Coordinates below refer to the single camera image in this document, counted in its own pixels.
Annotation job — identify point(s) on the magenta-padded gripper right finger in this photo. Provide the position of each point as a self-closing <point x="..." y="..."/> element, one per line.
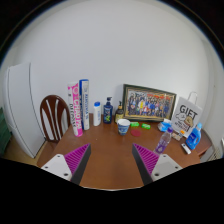
<point x="148" y="160"/>

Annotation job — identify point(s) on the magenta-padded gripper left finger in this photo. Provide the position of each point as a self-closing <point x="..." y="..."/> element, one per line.
<point x="75" y="160"/>

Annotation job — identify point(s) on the clear purple-capped water bottle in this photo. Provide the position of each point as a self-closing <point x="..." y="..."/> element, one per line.
<point x="163" y="143"/>

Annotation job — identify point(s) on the small patterned box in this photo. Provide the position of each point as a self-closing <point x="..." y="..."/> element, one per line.
<point x="176" y="136"/>

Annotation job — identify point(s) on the blue tissue pack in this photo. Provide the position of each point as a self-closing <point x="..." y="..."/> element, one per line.
<point x="164" y="126"/>

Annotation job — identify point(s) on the white remote control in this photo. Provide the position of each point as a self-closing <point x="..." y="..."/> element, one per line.
<point x="186" y="148"/>

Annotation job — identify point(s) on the blue printed paper cup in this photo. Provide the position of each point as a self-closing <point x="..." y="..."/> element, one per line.
<point x="123" y="127"/>

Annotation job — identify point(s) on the small orange-topped cube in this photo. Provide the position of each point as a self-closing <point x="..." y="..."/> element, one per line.
<point x="182" y="133"/>

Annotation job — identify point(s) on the blue detergent bottle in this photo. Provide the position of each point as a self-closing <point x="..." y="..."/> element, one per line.
<point x="193" y="139"/>

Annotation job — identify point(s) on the pink and white tube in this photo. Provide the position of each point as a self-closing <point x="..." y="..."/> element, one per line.
<point x="75" y="110"/>

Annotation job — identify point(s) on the white bottle with blue cap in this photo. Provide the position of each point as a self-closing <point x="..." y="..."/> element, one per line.
<point x="97" y="115"/>

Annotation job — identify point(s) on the brown wooden chair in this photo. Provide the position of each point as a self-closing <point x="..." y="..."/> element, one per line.
<point x="45" y="116"/>

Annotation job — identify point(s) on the dark yellow-labelled pump bottle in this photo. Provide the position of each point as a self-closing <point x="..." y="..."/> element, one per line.
<point x="119" y="115"/>

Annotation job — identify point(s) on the framed group photo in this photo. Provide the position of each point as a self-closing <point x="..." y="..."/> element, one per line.
<point x="148" y="103"/>

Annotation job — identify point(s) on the dark blue pump bottle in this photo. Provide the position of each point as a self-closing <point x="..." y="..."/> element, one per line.
<point x="107" y="113"/>

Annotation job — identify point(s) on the white green-edged tube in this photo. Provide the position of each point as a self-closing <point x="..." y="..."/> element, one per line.
<point x="85" y="103"/>

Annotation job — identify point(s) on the white paper gift bag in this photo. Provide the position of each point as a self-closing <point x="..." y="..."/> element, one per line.
<point x="187" y="116"/>

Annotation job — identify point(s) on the white radiator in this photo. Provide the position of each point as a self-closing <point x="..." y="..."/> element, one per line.
<point x="213" y="155"/>

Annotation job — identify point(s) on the white refrigerator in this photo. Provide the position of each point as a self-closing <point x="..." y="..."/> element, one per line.
<point x="21" y="110"/>

